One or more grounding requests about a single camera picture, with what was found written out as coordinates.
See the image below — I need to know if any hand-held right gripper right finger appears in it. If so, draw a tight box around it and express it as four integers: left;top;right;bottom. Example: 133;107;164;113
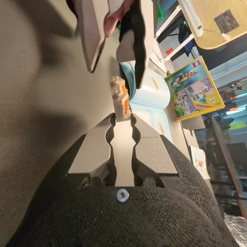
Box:
131;113;178;181

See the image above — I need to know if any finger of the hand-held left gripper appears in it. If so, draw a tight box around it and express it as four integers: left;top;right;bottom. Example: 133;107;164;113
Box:
74;0;111;73
116;0;159;89

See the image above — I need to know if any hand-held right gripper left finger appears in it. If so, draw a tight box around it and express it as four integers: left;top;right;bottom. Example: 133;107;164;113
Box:
68;113;117;183

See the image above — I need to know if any white and orange lego model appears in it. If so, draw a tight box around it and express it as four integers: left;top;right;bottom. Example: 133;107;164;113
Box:
110;76;132;122

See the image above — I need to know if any yellow lego box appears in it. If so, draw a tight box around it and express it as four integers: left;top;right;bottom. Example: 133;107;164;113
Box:
164;56;225;122

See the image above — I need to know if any printed paper sheet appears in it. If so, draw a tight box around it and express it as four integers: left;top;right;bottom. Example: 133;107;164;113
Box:
189;145;210;179

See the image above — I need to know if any light blue instruction booklet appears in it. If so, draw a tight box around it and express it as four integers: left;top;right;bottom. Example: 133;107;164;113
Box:
119;61;173;144

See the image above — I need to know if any light wooden tabletop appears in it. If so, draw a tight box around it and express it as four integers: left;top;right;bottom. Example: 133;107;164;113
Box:
190;0;247;49

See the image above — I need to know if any white table frame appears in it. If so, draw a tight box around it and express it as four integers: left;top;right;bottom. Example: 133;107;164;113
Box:
155;0;203;62

